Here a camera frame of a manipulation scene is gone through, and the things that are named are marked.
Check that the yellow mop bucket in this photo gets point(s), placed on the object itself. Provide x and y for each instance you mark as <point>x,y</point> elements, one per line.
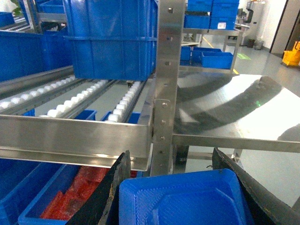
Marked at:
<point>292,58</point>

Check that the small stainless steel table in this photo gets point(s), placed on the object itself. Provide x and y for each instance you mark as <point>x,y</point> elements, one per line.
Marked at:
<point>252,114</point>

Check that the blue plastic bin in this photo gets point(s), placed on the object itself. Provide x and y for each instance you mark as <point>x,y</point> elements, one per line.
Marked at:
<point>20,182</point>

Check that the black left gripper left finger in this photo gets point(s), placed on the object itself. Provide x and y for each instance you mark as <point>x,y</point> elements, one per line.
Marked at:
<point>102,207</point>

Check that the large blue bin upper shelf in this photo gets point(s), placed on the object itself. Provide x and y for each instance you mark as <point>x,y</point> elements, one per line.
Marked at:
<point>112,39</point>

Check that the blue plastic block part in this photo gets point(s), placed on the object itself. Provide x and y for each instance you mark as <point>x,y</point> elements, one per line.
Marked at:
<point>197,198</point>

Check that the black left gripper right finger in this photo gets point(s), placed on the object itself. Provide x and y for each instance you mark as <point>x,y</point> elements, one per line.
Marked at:
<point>265,207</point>

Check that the red bubble wrap bags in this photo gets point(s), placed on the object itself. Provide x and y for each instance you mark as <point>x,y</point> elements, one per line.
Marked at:
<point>64,205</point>

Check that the blue bin with red bags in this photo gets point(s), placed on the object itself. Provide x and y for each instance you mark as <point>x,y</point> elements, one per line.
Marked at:
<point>60,181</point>

